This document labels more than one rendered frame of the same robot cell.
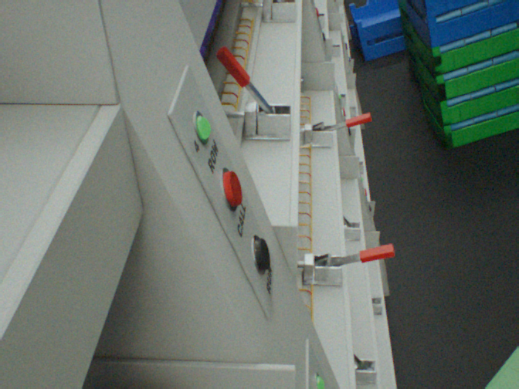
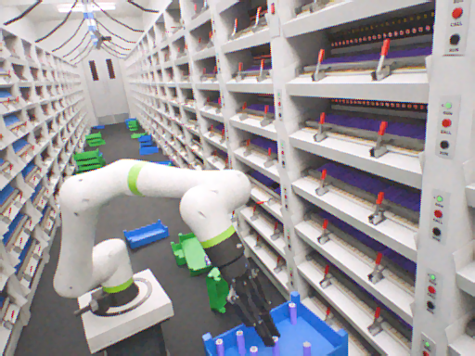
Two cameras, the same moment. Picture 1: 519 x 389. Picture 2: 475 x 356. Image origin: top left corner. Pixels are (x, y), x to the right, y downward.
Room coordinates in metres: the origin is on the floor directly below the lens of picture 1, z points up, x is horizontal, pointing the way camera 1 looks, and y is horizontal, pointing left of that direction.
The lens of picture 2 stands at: (1.83, -1.13, 1.19)
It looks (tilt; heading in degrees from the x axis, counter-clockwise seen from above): 19 degrees down; 144
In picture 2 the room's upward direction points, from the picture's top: 7 degrees counter-clockwise
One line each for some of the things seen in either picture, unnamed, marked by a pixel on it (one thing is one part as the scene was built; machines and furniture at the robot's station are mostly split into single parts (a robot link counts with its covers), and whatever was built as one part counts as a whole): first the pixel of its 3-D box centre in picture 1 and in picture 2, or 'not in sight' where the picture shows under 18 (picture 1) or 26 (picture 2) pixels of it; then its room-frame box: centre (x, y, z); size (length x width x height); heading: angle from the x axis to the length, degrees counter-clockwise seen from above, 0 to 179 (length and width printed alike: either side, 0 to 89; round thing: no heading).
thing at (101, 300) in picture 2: not in sight; (107, 296); (0.53, -0.91, 0.37); 0.26 x 0.15 x 0.06; 93
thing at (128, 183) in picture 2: not in sight; (131, 178); (0.74, -0.78, 0.88); 0.18 x 0.13 x 0.12; 20
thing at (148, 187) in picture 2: not in sight; (195, 184); (1.00, -0.68, 0.88); 0.36 x 0.11 x 0.11; 20
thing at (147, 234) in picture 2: not in sight; (146, 233); (-0.57, -0.33, 0.04); 0.30 x 0.20 x 0.08; 82
